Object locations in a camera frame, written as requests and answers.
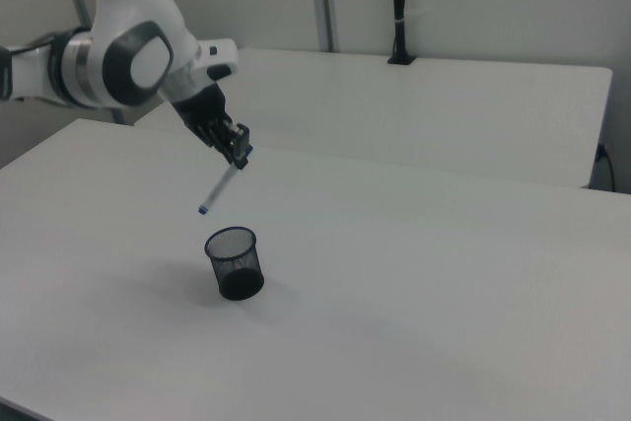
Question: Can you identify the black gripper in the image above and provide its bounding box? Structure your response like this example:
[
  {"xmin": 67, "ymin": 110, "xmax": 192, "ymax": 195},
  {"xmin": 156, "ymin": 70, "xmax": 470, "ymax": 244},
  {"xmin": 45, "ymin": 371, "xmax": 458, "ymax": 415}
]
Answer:
[{"xmin": 171, "ymin": 84, "xmax": 251, "ymax": 170}]

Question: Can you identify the white marker with blue cap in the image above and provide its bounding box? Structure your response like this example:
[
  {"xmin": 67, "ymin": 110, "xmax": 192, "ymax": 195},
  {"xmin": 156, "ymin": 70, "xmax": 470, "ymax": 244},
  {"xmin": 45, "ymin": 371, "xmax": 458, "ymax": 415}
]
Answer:
[{"xmin": 196, "ymin": 144, "xmax": 255, "ymax": 217}]

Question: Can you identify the black mesh pen cup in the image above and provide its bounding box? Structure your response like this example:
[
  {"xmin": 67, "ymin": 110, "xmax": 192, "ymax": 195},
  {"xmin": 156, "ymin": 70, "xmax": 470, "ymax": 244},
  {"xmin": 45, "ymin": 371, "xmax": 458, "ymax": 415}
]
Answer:
[{"xmin": 203, "ymin": 225, "xmax": 266, "ymax": 303}]

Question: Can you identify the black camera stand pole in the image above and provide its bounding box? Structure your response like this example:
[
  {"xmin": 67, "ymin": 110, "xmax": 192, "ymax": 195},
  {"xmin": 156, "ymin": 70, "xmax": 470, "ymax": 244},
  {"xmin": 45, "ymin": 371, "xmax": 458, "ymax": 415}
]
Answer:
[{"xmin": 386, "ymin": 0, "xmax": 418, "ymax": 67}]

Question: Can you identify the black power cable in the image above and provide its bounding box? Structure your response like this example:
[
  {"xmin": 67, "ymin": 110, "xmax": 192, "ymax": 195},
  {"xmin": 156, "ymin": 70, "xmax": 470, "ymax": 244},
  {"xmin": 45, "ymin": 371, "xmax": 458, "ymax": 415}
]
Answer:
[{"xmin": 595, "ymin": 143, "xmax": 618, "ymax": 193}]

